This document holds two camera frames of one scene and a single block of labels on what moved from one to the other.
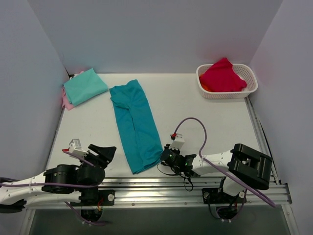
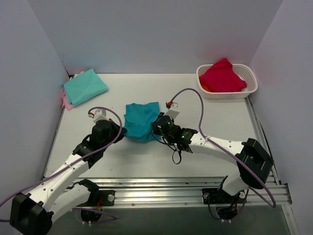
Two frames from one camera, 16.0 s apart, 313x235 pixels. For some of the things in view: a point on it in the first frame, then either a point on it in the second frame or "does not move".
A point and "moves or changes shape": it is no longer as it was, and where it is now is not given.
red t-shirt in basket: x=221 y=77 does not move
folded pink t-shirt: x=65 y=101 does not move
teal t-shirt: x=143 y=147 moves or changes shape
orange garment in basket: x=203 y=85 does not move
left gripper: x=95 y=159 -> x=117 y=129
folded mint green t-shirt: x=85 y=86 does not move
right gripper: x=165 y=155 -> x=156 y=126
